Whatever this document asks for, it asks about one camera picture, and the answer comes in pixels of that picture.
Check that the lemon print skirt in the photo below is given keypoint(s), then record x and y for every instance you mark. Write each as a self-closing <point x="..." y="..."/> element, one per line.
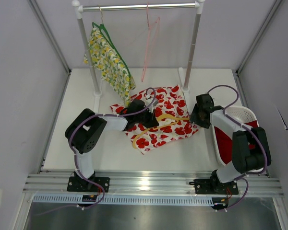
<point x="110" y="64"/>

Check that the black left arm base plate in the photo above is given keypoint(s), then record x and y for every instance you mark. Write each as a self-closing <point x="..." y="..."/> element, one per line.
<point x="77" y="184"/>

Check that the white plastic laundry basket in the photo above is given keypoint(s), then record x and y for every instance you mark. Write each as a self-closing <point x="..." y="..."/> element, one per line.
<point x="240" y="115"/>

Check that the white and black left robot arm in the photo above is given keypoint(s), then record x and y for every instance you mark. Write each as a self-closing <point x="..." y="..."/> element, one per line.
<point x="84" y="132"/>

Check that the green clothes hanger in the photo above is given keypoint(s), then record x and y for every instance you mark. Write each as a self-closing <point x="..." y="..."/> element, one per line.
<point x="110" y="45"/>

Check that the red poppy print skirt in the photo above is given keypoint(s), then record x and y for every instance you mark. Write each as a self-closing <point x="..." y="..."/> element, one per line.
<point x="173" y="118"/>

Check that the red garment in basket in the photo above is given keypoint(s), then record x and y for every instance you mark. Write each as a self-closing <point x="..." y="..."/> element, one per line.
<point x="224" y="143"/>

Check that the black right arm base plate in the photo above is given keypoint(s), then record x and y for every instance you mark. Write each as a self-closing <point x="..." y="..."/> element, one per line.
<point x="206" y="187"/>

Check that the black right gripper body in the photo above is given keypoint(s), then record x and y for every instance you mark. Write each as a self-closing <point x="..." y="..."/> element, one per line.
<point x="195" y="117"/>

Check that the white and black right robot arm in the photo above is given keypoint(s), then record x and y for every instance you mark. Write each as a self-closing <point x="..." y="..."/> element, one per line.
<point x="244" y="161"/>

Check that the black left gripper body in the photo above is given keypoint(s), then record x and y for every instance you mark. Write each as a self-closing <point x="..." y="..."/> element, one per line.
<point x="143" y="118"/>

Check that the slotted grey cable duct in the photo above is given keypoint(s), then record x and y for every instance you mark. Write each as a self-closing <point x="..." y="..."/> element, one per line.
<point x="125" y="200"/>

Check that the pink clothes hanger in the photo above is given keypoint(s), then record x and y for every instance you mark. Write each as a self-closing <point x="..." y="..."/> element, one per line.
<point x="152" y="34"/>

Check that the aluminium mounting rail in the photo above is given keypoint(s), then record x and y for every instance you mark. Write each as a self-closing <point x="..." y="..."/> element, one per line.
<point x="143" y="183"/>

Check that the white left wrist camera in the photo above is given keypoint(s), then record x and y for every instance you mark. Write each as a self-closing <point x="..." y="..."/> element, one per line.
<point x="150" y="102"/>

